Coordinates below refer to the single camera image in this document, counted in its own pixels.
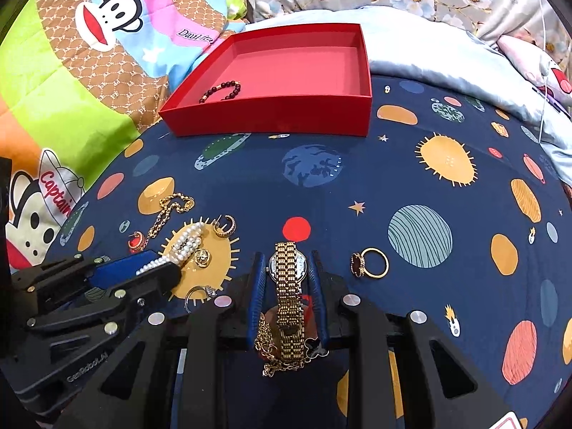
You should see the gold watch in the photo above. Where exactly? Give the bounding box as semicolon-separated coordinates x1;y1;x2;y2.
267;241;307;364

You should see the white pearl bracelet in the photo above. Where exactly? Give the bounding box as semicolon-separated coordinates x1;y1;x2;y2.
134;221;207;277

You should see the gold chain necklace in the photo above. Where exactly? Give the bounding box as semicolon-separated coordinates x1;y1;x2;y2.
145;192;197;240

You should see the dark beaded bracelet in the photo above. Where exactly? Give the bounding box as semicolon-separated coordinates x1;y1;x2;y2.
198;79;242;105

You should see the red gold hoop earring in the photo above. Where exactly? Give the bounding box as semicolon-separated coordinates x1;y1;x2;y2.
127;231;147;254

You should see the gold stud earring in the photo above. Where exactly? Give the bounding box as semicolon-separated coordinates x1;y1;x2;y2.
193;248;211;269

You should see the navy planet print blanket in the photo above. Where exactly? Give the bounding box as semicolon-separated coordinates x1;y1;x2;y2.
49;77;571;426

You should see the colourful monkey cartoon quilt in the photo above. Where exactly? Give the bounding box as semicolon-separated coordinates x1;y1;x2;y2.
1;0;245;270

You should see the red tray box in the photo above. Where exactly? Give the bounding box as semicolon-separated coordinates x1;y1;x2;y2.
159;23;372;137

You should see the light blue folded blanket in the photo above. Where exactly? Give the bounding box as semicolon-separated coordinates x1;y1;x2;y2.
246;6;571;184

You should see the white cartoon pillow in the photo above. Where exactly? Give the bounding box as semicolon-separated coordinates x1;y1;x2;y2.
497;35;571;107

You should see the silver ring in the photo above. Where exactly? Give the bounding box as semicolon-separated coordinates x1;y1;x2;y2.
183;283;218;315

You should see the gold clover chain bracelet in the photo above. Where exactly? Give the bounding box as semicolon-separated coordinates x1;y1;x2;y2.
253;316;331;379

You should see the gold ring red stone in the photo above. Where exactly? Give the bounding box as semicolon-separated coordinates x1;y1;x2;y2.
350;247;390;280

